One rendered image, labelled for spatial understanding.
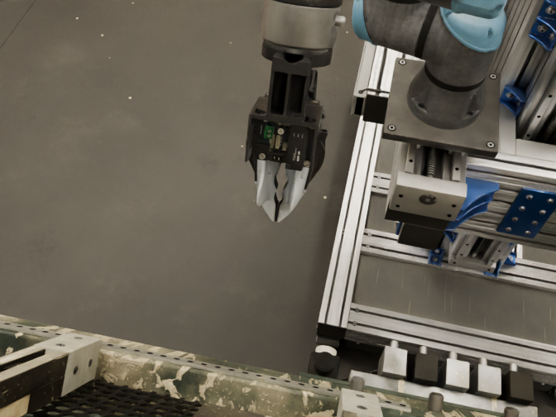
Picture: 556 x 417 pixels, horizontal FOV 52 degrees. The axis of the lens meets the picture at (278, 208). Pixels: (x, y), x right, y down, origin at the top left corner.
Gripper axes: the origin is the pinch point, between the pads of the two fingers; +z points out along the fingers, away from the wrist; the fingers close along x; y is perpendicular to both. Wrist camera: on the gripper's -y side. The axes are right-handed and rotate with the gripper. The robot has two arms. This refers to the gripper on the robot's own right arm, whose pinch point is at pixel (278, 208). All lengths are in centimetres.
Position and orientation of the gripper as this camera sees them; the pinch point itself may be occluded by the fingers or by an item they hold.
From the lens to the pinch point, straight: 68.9
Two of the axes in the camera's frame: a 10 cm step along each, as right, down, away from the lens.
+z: -1.2, 8.7, 4.7
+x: 9.8, 1.7, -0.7
